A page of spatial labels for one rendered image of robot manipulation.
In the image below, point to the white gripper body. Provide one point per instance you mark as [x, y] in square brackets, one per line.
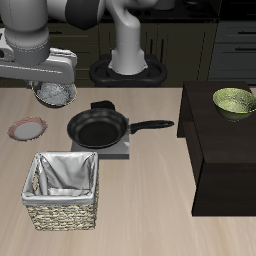
[60, 70]

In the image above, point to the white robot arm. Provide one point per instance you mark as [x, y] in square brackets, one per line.
[128, 50]

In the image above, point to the black bowl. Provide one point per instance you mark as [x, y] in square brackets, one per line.
[55, 95]

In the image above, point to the white plate with red rim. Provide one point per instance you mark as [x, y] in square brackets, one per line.
[26, 129]

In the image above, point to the dark grey stove plate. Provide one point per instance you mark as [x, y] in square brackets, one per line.
[116, 151]

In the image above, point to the green bowl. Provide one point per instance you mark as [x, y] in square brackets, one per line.
[235, 101]

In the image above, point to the black frying pan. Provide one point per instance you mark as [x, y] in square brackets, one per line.
[96, 131]

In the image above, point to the dark kitchen cupboards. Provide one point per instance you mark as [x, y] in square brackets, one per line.
[186, 50]

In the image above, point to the wicker basket with white liner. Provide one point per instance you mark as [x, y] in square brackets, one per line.
[61, 208]

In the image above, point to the dark wooden cabinet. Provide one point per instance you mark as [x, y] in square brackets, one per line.
[220, 156]

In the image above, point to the flat black base plate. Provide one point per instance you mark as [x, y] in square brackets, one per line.
[156, 75]

